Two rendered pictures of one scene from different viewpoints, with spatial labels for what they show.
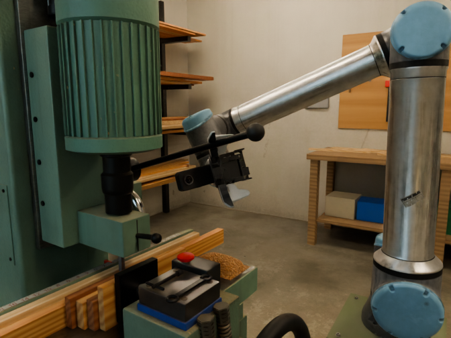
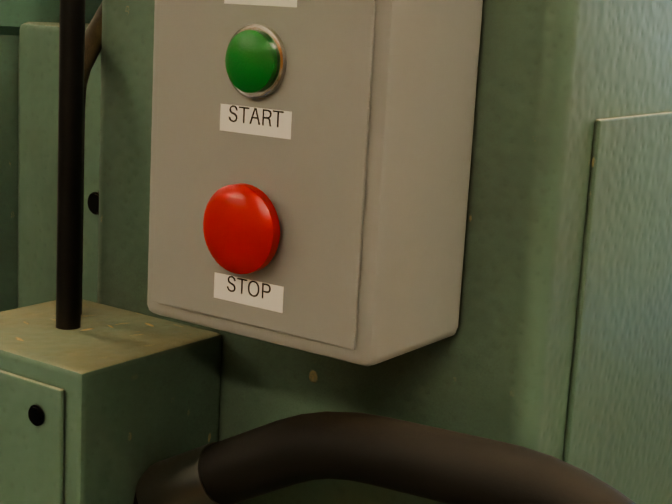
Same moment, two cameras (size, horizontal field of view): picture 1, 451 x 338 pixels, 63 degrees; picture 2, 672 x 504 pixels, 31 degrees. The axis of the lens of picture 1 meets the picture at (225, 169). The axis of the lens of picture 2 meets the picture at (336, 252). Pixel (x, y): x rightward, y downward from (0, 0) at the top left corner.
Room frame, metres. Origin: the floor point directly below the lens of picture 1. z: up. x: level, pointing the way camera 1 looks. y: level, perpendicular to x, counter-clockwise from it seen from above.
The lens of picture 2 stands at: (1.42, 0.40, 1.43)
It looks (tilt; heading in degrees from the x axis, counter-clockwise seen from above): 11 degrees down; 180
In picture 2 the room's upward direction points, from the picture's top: 3 degrees clockwise
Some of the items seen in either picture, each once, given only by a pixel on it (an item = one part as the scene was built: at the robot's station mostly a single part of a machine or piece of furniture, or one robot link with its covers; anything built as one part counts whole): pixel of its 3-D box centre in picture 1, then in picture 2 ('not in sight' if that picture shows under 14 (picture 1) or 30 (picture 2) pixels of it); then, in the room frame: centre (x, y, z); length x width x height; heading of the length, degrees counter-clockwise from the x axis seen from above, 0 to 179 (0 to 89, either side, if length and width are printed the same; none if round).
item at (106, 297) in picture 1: (147, 284); not in sight; (0.66, 0.15, 0.94); 0.21 x 0.01 x 0.08; 146
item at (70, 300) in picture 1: (111, 292); not in sight; (0.65, 0.22, 0.93); 0.18 x 0.02 x 0.06; 146
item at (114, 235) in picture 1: (114, 231); not in sight; (0.71, 0.22, 1.03); 0.14 x 0.07 x 0.09; 56
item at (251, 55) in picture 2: not in sight; (251, 61); (1.02, 0.37, 1.42); 0.02 x 0.01 x 0.02; 56
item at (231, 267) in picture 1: (218, 261); not in sight; (0.82, 0.02, 0.91); 0.12 x 0.09 x 0.03; 56
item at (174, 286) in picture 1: (186, 285); not in sight; (0.56, 0.06, 0.99); 0.13 x 0.11 x 0.06; 146
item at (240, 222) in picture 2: not in sight; (240, 228); (1.02, 0.37, 1.36); 0.03 x 0.01 x 0.03; 56
